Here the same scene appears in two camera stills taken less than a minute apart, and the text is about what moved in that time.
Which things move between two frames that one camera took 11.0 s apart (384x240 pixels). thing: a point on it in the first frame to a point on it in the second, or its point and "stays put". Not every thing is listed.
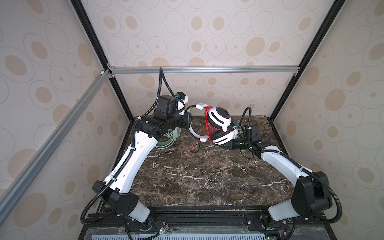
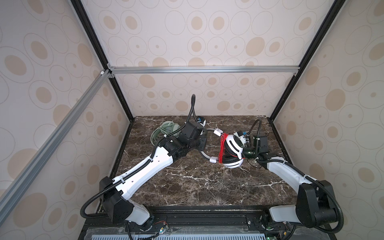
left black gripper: x=187 y=120 to x=203 y=138
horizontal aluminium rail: x=203 y=70 stays put
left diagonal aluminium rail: x=15 y=188 stays put
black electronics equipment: x=211 y=222 stays put
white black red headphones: x=219 y=131 to x=230 y=154
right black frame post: x=330 y=16 stays put
